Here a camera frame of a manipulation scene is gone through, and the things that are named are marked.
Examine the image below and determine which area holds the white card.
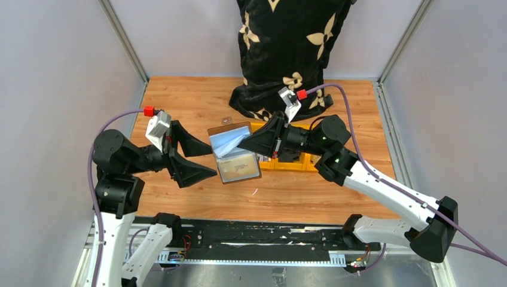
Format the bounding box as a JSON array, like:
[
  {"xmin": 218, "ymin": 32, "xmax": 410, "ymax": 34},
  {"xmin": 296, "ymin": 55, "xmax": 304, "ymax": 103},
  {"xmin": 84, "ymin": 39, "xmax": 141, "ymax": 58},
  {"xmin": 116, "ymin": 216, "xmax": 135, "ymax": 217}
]
[{"xmin": 214, "ymin": 135, "xmax": 249, "ymax": 158}]

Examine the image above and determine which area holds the yellow bin right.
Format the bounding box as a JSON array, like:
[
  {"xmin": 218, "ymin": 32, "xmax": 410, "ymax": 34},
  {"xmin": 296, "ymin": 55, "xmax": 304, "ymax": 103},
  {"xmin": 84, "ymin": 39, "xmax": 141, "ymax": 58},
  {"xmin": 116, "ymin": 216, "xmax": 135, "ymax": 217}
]
[{"xmin": 306, "ymin": 154, "xmax": 321, "ymax": 172}]

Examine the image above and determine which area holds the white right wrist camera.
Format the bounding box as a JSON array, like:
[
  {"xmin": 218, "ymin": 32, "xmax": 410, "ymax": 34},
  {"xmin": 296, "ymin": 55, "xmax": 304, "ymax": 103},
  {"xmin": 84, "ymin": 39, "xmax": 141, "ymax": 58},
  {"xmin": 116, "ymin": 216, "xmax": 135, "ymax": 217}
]
[{"xmin": 278, "ymin": 87, "xmax": 301, "ymax": 123}]

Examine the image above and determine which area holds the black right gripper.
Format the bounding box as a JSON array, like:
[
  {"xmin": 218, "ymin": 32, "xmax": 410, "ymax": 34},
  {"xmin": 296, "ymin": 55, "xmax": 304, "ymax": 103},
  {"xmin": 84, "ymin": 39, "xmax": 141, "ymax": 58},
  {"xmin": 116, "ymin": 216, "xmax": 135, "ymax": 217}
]
[{"xmin": 237, "ymin": 111, "xmax": 326, "ymax": 160}]

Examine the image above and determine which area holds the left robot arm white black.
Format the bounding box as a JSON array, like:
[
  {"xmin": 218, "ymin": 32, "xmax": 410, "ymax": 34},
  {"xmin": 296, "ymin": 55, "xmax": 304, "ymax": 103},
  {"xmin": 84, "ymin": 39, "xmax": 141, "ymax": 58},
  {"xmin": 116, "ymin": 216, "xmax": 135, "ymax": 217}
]
[{"xmin": 86, "ymin": 120, "xmax": 216, "ymax": 286}]

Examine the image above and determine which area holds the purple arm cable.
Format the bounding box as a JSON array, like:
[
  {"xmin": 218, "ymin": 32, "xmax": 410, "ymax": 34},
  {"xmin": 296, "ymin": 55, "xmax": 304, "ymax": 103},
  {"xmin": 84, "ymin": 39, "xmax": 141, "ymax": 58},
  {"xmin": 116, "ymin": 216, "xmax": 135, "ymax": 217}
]
[
  {"xmin": 297, "ymin": 83, "xmax": 507, "ymax": 267},
  {"xmin": 86, "ymin": 106, "xmax": 157, "ymax": 287}
]

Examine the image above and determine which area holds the brown leather card holder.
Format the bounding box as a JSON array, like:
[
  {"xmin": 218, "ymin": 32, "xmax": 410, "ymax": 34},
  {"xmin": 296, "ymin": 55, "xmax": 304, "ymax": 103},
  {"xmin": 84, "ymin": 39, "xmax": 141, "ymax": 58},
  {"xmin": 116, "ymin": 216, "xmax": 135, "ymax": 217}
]
[{"xmin": 207, "ymin": 121, "xmax": 262, "ymax": 184}]

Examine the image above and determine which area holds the aluminium frame rail left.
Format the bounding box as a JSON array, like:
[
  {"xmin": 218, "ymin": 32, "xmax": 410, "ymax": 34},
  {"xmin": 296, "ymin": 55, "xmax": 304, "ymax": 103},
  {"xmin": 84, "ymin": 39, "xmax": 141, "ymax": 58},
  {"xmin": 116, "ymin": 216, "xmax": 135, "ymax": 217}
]
[{"xmin": 98, "ymin": 0, "xmax": 149, "ymax": 86}]

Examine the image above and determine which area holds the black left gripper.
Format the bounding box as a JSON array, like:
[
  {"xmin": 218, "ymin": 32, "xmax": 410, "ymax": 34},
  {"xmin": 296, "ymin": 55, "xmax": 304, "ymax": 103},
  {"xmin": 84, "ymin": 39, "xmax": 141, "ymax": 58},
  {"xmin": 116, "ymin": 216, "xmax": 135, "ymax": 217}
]
[{"xmin": 127, "ymin": 118, "xmax": 218, "ymax": 184}]

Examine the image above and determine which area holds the black floral blanket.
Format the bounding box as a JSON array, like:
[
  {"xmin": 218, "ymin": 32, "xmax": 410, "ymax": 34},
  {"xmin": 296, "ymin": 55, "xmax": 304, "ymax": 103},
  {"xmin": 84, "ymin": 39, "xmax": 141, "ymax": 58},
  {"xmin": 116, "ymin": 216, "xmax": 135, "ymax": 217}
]
[{"xmin": 229, "ymin": 0, "xmax": 355, "ymax": 121}]

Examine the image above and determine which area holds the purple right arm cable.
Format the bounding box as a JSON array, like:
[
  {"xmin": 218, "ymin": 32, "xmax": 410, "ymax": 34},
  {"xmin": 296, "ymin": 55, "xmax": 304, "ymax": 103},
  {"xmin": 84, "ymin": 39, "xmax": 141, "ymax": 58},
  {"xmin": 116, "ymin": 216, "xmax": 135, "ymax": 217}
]
[{"xmin": 297, "ymin": 83, "xmax": 507, "ymax": 267}]

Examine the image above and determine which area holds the aluminium frame rail right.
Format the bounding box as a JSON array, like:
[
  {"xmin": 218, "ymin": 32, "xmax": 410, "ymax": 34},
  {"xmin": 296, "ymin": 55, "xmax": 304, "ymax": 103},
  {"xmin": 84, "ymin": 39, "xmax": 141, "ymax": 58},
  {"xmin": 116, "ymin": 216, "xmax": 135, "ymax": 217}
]
[{"xmin": 372, "ymin": 0, "xmax": 433, "ymax": 187}]

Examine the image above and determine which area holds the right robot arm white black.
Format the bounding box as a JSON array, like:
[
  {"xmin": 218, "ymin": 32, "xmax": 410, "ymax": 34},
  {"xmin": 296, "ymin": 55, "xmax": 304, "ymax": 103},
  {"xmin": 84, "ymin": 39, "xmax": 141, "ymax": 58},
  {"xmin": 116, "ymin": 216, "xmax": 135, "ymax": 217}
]
[{"xmin": 239, "ymin": 112, "xmax": 458, "ymax": 263}]

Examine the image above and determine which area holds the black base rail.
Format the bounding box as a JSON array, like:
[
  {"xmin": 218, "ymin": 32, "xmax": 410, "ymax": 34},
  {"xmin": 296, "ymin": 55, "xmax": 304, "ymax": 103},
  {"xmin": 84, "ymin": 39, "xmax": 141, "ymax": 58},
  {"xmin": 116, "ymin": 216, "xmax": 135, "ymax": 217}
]
[{"xmin": 166, "ymin": 219, "xmax": 381, "ymax": 264}]

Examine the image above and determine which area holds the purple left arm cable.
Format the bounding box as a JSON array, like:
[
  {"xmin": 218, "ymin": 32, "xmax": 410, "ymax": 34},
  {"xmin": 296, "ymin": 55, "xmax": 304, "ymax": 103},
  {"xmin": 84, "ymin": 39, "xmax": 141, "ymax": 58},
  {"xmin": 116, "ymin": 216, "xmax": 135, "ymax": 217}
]
[{"xmin": 86, "ymin": 106, "xmax": 157, "ymax": 287}]

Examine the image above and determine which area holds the aluminium frame rail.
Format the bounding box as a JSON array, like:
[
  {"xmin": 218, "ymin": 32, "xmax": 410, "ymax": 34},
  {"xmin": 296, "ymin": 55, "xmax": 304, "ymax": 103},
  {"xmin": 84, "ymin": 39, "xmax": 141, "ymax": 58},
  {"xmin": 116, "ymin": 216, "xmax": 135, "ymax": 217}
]
[
  {"xmin": 98, "ymin": 0, "xmax": 149, "ymax": 86},
  {"xmin": 372, "ymin": 0, "xmax": 433, "ymax": 187}
]

